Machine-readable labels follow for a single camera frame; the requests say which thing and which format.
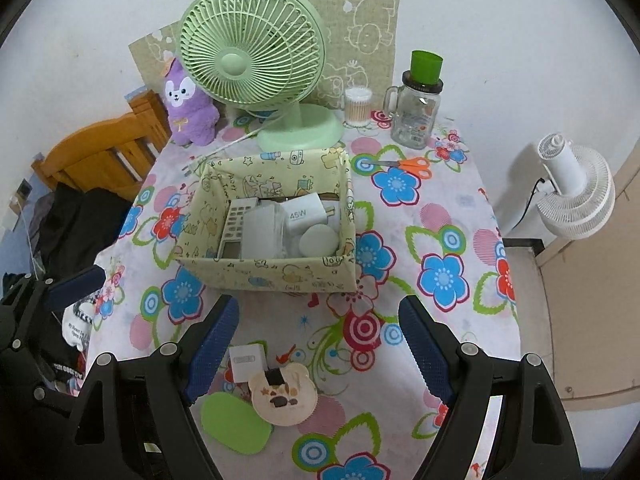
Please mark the wooden chair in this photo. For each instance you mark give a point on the wooden chair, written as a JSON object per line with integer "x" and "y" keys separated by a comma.
{"x": 115, "y": 154}

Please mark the orange handled scissors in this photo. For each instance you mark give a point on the orange handled scissors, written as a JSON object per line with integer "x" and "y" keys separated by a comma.
{"x": 417, "y": 166}

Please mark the white standing fan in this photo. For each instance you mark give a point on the white standing fan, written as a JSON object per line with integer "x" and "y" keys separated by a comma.
{"x": 583, "y": 196}

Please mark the green desk fan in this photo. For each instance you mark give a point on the green desk fan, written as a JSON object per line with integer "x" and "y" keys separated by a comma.
{"x": 262, "y": 56}

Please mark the translucent plastic case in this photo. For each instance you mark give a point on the translucent plastic case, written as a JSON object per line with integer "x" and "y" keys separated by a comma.
{"x": 263, "y": 233}

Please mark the purple plush toy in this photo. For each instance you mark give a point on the purple plush toy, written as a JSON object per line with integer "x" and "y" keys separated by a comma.
{"x": 192, "y": 114}

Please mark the small white charger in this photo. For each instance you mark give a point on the small white charger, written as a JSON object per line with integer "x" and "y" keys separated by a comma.
{"x": 246, "y": 361}

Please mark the green oval pad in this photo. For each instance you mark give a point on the green oval pad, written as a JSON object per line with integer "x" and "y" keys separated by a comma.
{"x": 234, "y": 423}

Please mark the floral tablecloth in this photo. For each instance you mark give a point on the floral tablecloth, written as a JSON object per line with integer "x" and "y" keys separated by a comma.
{"x": 436, "y": 239}

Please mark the white remote control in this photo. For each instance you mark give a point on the white remote control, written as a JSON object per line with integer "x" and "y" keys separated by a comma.
{"x": 231, "y": 236}

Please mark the cartoon print storage box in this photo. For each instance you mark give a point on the cartoon print storage box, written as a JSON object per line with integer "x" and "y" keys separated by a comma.
{"x": 273, "y": 178}

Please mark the green plastic cup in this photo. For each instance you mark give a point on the green plastic cup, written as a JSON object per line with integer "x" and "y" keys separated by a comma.
{"x": 425, "y": 67}

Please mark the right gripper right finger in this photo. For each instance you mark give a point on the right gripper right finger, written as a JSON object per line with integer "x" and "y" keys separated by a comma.
{"x": 533, "y": 439}

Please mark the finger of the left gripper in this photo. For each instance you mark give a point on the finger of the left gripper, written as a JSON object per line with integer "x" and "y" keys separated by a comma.
{"x": 65, "y": 293}

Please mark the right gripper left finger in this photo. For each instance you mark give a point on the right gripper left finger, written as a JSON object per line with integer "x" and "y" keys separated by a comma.
{"x": 132, "y": 419}

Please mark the white 45W charger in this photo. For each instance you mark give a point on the white 45W charger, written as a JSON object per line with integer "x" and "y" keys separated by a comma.
{"x": 305, "y": 211}

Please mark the white round speaker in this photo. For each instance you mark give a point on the white round speaker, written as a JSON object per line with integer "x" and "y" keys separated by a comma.
{"x": 319, "y": 241}

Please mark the bear shaped wooden dish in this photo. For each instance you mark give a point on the bear shaped wooden dish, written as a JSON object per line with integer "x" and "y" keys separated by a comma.
{"x": 284, "y": 396}

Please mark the glass mason jar mug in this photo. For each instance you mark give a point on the glass mason jar mug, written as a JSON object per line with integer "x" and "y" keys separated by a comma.
{"x": 412, "y": 109}

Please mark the cotton swab container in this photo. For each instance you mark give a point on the cotton swab container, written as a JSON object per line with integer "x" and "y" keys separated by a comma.
{"x": 357, "y": 106}

